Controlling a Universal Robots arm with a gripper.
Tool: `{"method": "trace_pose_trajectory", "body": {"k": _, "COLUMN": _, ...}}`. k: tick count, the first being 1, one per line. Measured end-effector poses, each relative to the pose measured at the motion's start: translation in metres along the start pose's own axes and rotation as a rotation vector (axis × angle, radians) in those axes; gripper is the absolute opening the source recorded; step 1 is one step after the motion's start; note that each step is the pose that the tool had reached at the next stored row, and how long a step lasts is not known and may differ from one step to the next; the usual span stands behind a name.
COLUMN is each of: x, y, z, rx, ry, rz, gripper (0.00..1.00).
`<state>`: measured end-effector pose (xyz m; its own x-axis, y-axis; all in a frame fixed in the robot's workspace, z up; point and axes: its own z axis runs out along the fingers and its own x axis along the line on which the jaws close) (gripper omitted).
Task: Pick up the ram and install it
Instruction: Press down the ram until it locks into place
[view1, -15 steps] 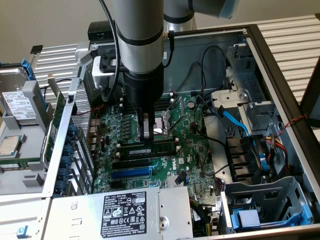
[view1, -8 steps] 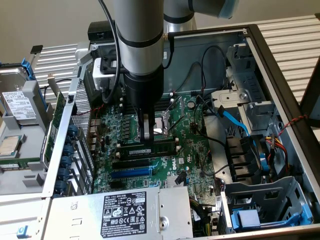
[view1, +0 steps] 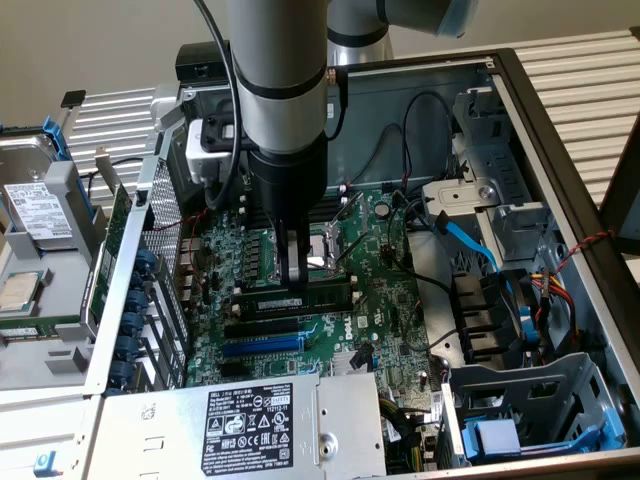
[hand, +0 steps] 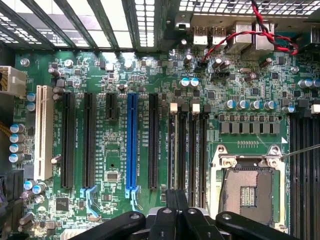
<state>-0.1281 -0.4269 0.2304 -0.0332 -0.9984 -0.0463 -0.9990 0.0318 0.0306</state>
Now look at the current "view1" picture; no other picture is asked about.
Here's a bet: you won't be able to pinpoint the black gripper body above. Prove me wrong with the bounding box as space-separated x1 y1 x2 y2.
247 137 330 221

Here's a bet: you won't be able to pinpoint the green RAM stick white label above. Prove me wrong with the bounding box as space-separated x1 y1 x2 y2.
232 280 354 321
0 314 69 342

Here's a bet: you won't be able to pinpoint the CPU socket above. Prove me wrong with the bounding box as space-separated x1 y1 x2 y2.
269 219 351 286

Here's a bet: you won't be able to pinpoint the thin metal locking lever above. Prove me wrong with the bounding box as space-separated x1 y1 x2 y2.
334 232 374 266

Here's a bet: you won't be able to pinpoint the silver socket cover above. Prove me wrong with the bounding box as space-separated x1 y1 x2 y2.
327 191 374 236

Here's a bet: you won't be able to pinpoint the long black expansion slot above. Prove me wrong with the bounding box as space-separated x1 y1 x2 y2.
223 317 301 340

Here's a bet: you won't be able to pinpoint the blue expansion slot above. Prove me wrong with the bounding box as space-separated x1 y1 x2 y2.
222 333 306 358

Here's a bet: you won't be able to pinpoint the green motherboard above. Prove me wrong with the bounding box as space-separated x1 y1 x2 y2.
184 187 446 466

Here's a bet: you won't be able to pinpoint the silver chipset heatsink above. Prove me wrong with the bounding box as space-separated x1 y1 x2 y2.
330 349 376 376

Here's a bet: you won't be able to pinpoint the grey open PC case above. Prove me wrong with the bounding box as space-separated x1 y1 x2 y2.
82 47 640 480

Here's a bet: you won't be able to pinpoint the black box device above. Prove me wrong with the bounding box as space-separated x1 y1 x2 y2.
174 42 234 84

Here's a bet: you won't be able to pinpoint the green graphics card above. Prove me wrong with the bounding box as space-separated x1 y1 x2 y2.
79 146 134 336

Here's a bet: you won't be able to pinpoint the silver disk bay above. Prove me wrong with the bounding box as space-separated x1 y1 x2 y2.
422 87 566 261

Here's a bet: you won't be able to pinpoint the silver power supply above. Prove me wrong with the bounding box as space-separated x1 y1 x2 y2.
82 372 389 480

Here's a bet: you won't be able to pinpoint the grey parts rack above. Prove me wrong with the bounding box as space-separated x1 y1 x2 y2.
0 149 109 391

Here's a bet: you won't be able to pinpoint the hard disk white label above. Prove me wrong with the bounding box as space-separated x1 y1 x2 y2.
0 132 76 251

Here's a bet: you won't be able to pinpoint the grey disk cage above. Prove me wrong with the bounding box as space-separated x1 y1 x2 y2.
434 352 627 469

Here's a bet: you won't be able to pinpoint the blue disk tray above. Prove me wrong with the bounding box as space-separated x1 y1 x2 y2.
462 407 626 464

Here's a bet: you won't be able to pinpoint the silver CPU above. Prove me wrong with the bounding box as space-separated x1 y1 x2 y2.
0 271 44 314

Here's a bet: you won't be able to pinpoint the dark brown panel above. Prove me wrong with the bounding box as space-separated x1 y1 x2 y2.
599 112 640 256

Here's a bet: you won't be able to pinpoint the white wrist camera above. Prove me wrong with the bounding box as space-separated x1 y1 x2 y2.
184 115 250 187

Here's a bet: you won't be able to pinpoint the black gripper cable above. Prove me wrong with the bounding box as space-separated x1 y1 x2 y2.
322 67 350 142

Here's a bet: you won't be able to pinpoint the black angled wire plug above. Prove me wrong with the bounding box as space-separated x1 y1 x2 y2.
348 342 374 371

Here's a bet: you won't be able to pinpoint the red black twisted wire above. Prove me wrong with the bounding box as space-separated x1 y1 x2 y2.
552 228 617 274
149 208 211 234

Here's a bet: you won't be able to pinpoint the thick black wire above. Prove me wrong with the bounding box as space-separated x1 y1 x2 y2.
401 91 457 177

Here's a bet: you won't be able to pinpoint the thick black camera cable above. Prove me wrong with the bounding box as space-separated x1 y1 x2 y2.
192 0 242 211

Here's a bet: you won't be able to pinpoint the light blue flat wire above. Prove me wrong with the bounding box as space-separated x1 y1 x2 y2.
433 209 506 276

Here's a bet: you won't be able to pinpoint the thin black table wire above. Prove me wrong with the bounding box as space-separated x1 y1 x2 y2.
79 156 147 196

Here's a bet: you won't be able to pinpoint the black yellow wire bundle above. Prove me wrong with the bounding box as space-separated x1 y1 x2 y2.
378 394 436 474

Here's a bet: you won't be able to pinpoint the blue disk rail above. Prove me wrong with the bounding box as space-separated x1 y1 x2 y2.
42 115 99 226

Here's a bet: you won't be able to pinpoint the red yellow power wires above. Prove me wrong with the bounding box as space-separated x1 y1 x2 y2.
529 267 581 361

